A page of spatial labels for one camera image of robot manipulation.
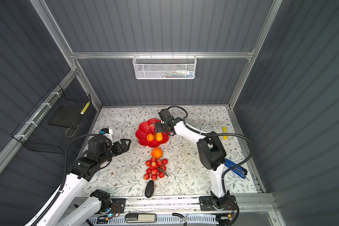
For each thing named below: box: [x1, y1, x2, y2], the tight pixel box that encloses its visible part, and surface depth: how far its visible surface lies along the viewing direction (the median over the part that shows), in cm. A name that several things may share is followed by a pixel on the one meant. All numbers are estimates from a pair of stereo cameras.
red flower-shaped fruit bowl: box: [135, 118, 170, 148], surface depth 101 cm
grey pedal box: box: [124, 213, 157, 224], surface depth 69 cm
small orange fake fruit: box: [146, 133, 154, 142], surface depth 98 cm
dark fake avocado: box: [144, 179, 155, 199], surface depth 77 cm
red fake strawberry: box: [148, 123, 156, 134], surface depth 104 cm
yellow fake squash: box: [156, 132, 163, 142], surface depth 99 cm
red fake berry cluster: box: [143, 147, 170, 181], surface depth 84 cm
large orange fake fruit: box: [150, 147, 163, 160], surface depth 89 cm
